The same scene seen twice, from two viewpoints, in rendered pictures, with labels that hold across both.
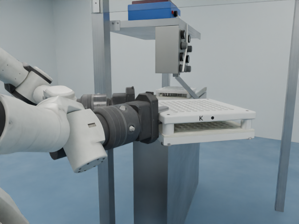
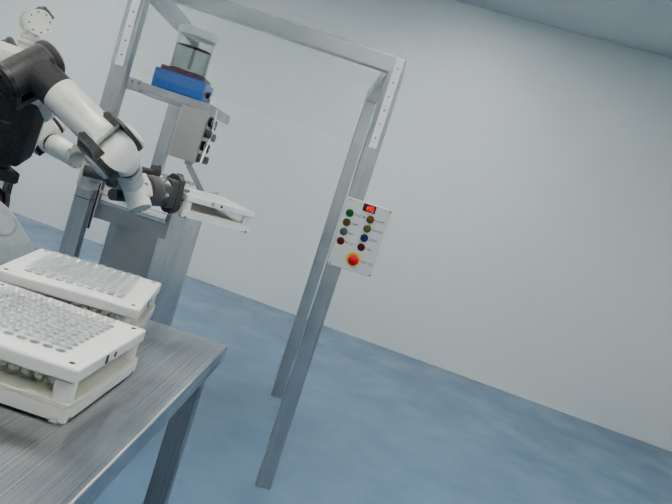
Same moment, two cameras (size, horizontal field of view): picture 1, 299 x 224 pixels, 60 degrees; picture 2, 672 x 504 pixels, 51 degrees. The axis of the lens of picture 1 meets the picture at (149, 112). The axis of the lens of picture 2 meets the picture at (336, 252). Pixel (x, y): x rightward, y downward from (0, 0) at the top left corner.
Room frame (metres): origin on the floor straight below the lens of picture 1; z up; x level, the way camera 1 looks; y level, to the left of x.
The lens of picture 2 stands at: (-1.55, 0.35, 1.25)
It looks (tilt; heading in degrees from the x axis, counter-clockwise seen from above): 6 degrees down; 337
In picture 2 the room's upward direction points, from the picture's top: 18 degrees clockwise
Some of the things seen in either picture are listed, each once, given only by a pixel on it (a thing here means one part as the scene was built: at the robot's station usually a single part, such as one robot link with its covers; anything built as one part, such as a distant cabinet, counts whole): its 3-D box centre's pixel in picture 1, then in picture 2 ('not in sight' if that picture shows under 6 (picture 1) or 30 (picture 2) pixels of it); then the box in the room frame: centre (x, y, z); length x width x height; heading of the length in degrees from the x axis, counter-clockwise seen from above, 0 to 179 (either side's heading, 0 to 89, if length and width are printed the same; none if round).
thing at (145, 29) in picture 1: (157, 32); (177, 101); (1.48, -0.05, 1.34); 0.62 x 0.38 x 0.04; 161
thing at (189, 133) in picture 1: (190, 125); (201, 212); (0.73, -0.12, 1.00); 0.24 x 0.24 x 0.02; 15
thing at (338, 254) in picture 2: not in sight; (359, 236); (0.82, -0.73, 1.06); 0.17 x 0.06 x 0.26; 71
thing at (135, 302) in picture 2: not in sight; (85, 281); (-0.24, 0.25, 0.93); 0.25 x 0.24 x 0.02; 75
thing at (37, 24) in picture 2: not in sight; (34, 26); (0.56, 0.49, 1.38); 0.10 x 0.07 x 0.09; 15
